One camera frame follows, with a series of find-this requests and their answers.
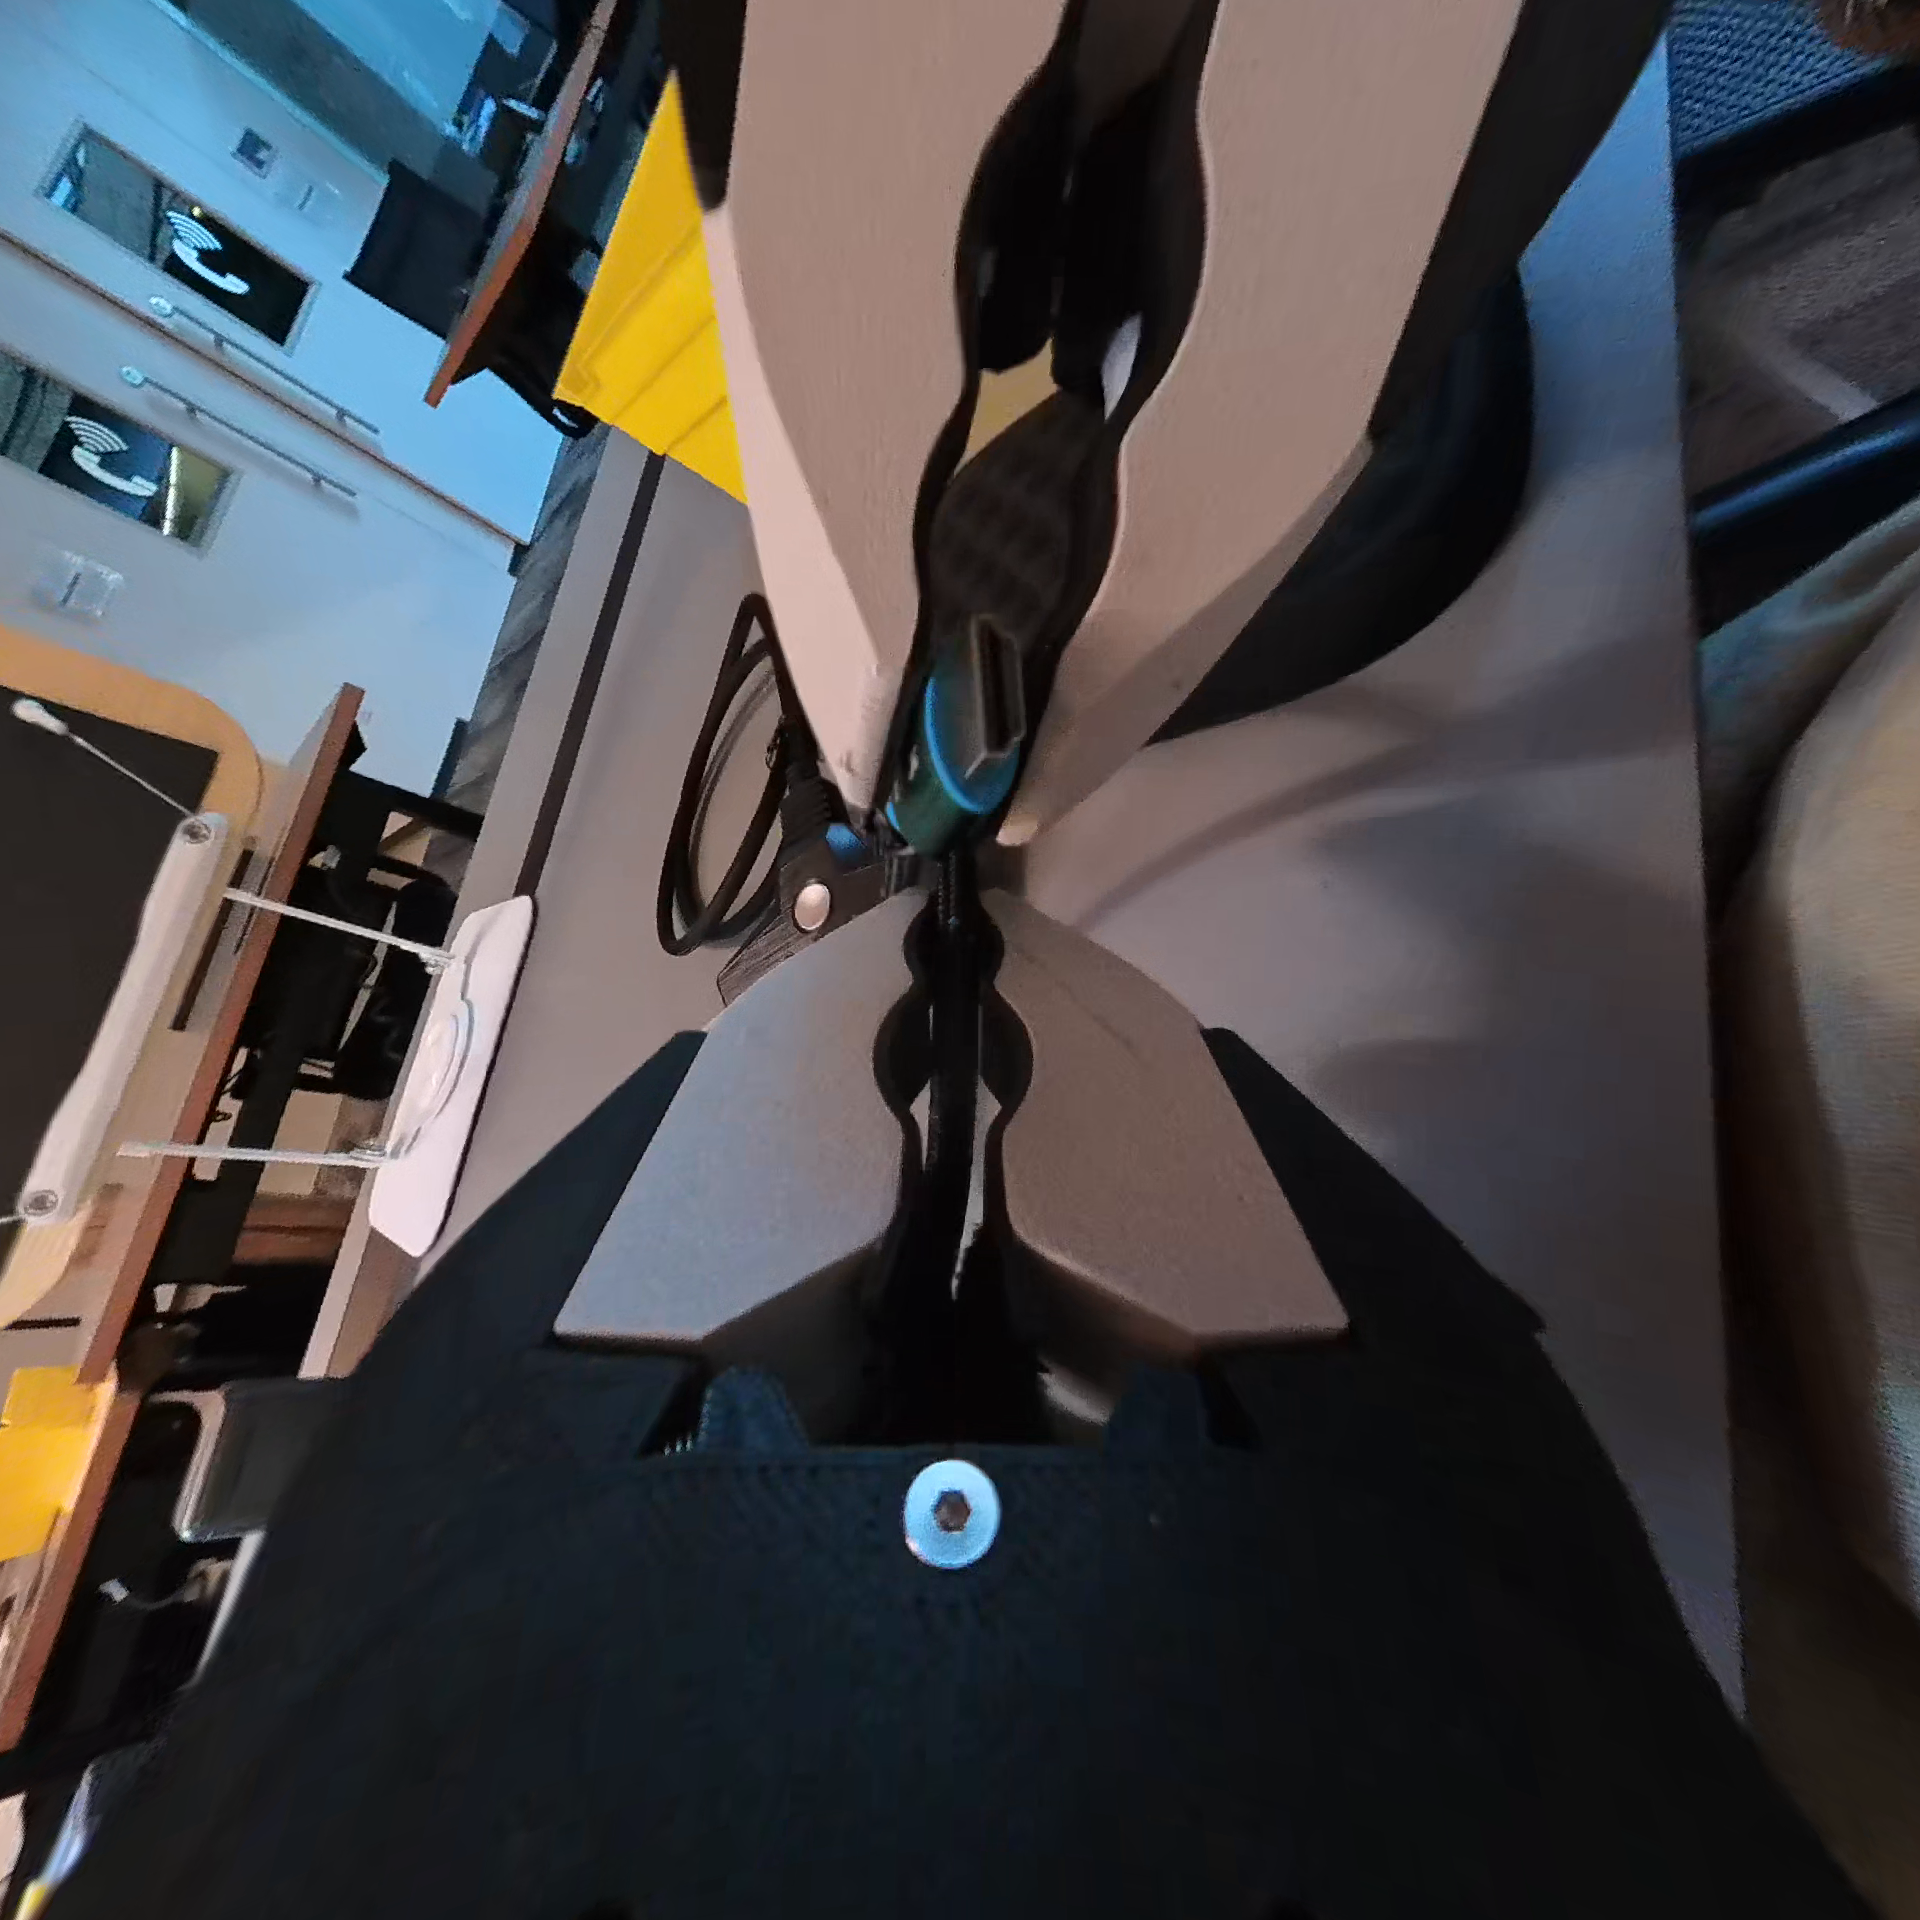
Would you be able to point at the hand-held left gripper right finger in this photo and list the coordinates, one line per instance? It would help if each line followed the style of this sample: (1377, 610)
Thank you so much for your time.
(1154, 1184)

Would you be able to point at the black monitor on white stand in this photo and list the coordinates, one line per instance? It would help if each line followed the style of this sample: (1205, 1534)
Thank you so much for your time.
(450, 1080)

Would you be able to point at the brown-edged desk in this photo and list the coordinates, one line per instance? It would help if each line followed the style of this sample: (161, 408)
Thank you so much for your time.
(119, 1319)

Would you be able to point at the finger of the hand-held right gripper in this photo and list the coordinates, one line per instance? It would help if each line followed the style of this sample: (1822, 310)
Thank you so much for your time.
(1319, 271)
(839, 301)

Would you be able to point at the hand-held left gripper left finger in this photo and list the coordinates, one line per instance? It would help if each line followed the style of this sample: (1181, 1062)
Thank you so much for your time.
(734, 1184)

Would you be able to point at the tan-framed black board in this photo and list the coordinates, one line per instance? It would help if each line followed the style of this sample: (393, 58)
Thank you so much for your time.
(90, 901)

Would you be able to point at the black mesh office chair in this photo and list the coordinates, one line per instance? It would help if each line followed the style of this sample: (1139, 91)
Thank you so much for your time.
(1800, 224)

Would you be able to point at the black block with silver button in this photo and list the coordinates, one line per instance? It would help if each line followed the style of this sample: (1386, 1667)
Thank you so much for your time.
(779, 960)

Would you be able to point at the yellow plastic bin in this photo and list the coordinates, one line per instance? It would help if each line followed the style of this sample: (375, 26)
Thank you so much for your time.
(662, 301)

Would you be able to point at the brown wooden table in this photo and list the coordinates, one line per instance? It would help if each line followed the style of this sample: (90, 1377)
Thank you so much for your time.
(523, 194)

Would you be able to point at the yellow box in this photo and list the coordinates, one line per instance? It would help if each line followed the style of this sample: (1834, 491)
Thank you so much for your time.
(43, 1463)

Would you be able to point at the person's beige trouser leg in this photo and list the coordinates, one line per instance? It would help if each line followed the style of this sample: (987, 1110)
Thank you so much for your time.
(1829, 1201)

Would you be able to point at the black phone icon sign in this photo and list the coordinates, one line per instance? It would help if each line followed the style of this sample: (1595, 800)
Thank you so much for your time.
(119, 451)
(187, 241)

